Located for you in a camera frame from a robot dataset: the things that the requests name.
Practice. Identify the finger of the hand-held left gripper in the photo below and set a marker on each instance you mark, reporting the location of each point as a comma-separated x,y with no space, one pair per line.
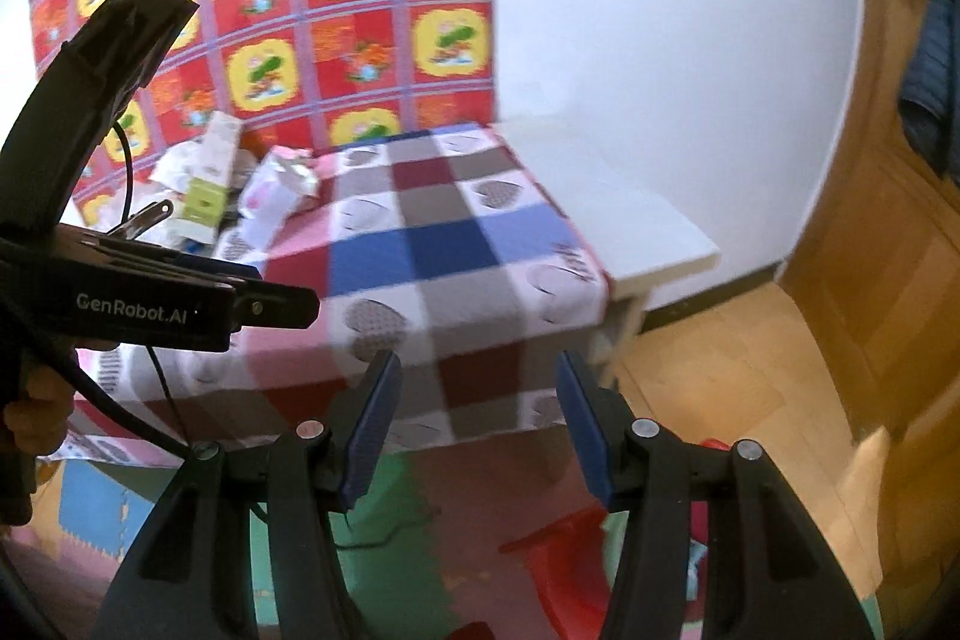
277,308

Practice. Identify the wooden door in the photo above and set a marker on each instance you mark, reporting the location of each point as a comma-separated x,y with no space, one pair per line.
885,280

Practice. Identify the metal spring clip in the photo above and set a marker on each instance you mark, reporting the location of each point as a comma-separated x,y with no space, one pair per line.
146,218

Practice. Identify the checkered heart tablecloth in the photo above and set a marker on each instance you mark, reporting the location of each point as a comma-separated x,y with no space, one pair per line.
450,250

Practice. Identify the coloured foam floor mat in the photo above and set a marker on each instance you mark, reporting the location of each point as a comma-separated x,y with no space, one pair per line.
457,565

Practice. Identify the person's left hand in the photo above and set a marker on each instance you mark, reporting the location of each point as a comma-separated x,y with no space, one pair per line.
37,419

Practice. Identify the dark blue jacket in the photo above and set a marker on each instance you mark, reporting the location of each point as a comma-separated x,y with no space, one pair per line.
934,78

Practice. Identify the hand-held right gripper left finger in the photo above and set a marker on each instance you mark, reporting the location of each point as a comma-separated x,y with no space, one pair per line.
371,430

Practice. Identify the white green carton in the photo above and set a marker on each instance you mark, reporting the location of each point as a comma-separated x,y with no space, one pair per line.
210,160

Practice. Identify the red plastic stool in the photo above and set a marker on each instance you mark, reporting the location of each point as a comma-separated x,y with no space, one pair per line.
559,565

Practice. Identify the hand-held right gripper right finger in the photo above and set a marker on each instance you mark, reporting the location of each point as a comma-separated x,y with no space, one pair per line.
589,437

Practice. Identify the pink white crumpled packet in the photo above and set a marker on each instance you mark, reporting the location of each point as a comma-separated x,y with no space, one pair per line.
274,190

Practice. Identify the crumpled white paper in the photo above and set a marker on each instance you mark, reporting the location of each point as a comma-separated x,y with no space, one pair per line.
176,164

